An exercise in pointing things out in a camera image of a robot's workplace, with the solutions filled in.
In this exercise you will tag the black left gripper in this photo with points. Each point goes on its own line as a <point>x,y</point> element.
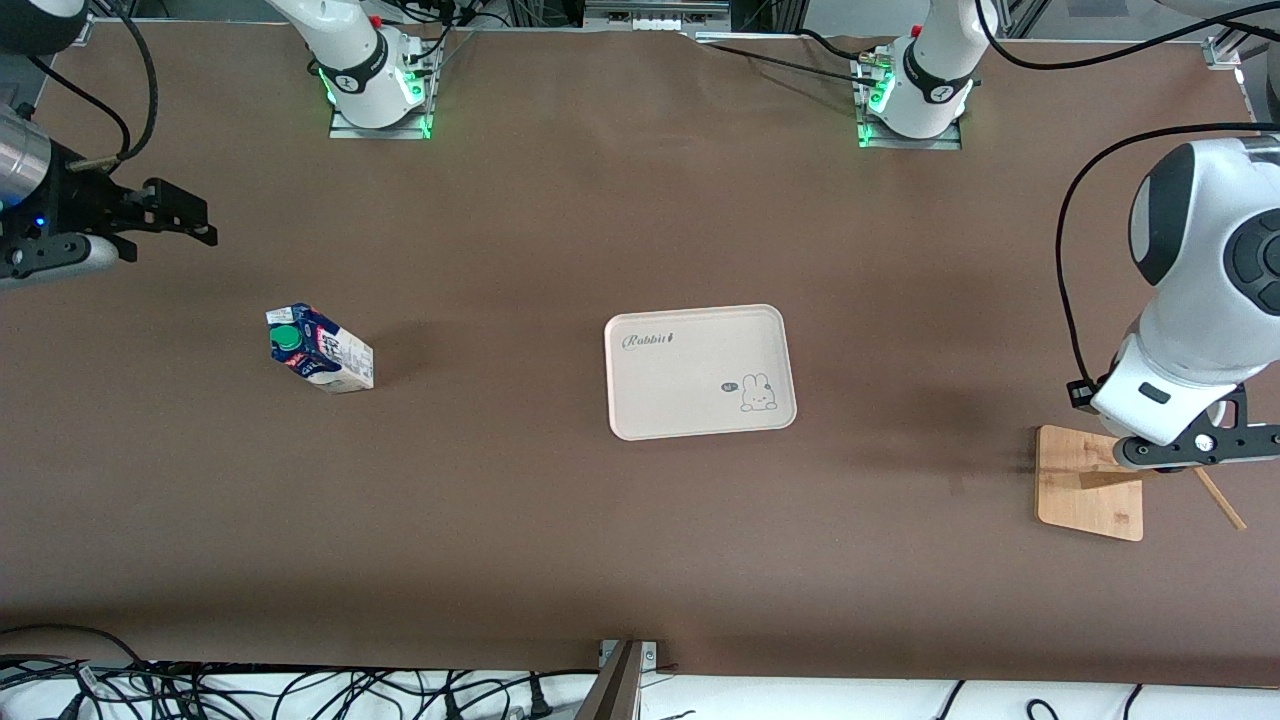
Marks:
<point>1080,402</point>

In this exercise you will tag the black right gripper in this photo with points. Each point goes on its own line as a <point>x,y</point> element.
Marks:
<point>78,202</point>

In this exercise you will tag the blue white milk carton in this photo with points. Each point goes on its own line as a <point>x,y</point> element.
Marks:
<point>335,362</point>

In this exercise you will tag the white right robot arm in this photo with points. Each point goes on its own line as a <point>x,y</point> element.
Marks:
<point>350,50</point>

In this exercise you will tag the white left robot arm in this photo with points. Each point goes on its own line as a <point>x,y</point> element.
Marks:
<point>1215,300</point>

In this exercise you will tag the wooden cup rack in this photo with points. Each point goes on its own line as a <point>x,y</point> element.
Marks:
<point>1085,490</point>

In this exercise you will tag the cream rabbit print tray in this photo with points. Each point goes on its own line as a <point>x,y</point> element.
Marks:
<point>680,380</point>

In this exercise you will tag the grey power strip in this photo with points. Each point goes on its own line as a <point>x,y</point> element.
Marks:
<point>655,15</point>

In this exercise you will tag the metal base plate of right arm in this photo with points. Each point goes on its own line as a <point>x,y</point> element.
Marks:
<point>345,130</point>

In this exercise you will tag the metal base plate of left arm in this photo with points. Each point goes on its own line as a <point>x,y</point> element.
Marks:
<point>910,143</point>

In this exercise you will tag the aluminium profile post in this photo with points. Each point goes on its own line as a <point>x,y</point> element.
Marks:
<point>615,685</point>

